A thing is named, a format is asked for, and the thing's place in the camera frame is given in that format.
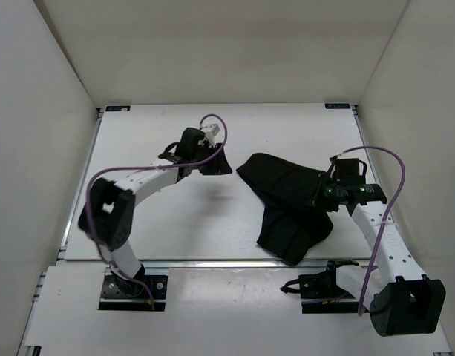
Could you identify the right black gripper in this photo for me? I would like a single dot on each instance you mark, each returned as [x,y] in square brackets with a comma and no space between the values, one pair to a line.
[328,179]

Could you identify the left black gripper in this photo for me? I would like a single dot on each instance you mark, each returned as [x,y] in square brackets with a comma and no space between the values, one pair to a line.
[221,165]

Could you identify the black pleated skirt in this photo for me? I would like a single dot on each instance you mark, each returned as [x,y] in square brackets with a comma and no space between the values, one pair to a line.
[291,226]

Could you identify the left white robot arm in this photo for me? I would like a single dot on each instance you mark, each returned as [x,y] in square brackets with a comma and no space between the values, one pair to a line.
[108,213]

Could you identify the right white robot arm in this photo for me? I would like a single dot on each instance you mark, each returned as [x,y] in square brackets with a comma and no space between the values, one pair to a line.
[398,294]

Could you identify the right corner label sticker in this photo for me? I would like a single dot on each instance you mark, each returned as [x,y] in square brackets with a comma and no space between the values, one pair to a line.
[337,106]

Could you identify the corner label sticker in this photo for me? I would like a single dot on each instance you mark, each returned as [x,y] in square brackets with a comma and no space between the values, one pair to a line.
[117,108]
[337,106]

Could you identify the left corner label sticker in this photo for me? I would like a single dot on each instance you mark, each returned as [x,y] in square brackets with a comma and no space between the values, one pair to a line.
[117,108]

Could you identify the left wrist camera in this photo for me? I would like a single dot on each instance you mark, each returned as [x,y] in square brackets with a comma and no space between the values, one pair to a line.
[210,132]

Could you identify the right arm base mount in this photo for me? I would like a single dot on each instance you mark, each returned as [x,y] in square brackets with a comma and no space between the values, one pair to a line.
[319,292]

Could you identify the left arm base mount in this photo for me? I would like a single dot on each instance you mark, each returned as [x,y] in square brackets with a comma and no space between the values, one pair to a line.
[119,295]

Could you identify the front aluminium table rail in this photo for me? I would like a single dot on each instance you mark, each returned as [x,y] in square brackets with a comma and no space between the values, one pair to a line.
[235,264]

